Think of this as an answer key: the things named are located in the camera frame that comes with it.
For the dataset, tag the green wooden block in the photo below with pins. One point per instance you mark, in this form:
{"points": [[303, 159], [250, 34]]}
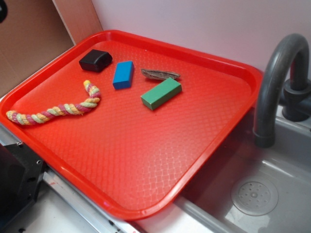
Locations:
{"points": [[161, 93]]}

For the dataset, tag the blue wooden block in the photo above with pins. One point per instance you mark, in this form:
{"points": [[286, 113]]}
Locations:
{"points": [[123, 75]]}

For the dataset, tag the black rounded block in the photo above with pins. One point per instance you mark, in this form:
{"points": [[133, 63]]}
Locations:
{"points": [[96, 61]]}

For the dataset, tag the red plastic tray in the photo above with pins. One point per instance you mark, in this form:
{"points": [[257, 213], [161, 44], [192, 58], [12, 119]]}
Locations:
{"points": [[128, 159]]}

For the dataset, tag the grey plastic sink basin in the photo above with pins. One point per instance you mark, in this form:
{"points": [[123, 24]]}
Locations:
{"points": [[287, 164]]}

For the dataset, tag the round sink drain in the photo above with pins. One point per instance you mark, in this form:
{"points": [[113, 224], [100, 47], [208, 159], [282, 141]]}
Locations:
{"points": [[254, 196]]}

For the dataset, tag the grey toy faucet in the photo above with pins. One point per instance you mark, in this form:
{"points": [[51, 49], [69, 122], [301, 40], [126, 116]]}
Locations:
{"points": [[285, 83]]}

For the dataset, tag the brown cardboard panel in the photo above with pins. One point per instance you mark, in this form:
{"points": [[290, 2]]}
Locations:
{"points": [[35, 32]]}

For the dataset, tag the aluminium frame rail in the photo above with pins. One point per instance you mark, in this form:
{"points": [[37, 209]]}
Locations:
{"points": [[60, 208]]}

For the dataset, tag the black metal bracket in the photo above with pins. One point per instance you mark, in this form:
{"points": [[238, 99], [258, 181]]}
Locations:
{"points": [[21, 172]]}

